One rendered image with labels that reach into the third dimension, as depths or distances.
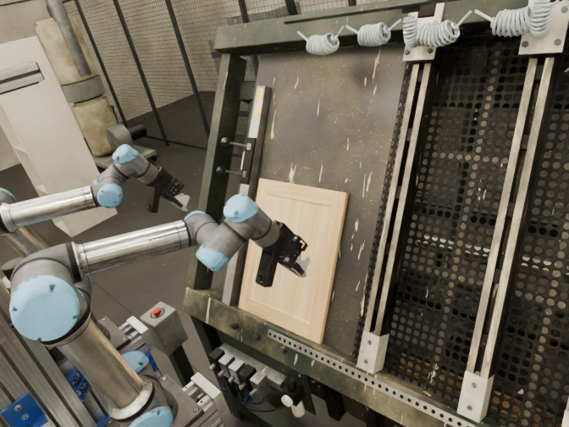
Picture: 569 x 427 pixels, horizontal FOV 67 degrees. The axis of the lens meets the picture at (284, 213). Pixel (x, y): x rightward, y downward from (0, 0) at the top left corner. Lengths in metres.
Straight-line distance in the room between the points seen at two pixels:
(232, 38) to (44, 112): 3.45
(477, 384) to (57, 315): 1.07
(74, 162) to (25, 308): 4.44
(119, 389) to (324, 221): 0.90
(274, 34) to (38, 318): 1.34
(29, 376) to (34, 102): 4.06
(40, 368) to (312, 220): 0.99
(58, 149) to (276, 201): 3.79
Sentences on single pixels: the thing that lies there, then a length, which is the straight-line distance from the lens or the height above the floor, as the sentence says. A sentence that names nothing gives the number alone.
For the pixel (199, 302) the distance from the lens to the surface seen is 2.07.
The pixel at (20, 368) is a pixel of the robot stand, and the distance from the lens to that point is 1.37.
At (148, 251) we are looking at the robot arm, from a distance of 1.13.
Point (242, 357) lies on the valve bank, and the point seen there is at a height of 0.74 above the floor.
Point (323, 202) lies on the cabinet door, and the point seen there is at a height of 1.32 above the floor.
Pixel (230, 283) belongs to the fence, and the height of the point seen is 0.98.
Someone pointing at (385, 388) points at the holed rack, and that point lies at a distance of 1.53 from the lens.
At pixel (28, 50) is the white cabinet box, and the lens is 5.20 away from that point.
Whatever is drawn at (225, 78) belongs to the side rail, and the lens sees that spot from 2.07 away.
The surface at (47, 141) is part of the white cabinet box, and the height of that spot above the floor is 1.08.
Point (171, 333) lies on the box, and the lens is 2.03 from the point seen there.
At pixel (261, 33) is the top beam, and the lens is 1.91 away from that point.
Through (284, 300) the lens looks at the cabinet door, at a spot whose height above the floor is 0.98.
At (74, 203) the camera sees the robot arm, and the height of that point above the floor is 1.60.
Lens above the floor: 2.09
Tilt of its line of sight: 29 degrees down
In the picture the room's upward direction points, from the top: 14 degrees counter-clockwise
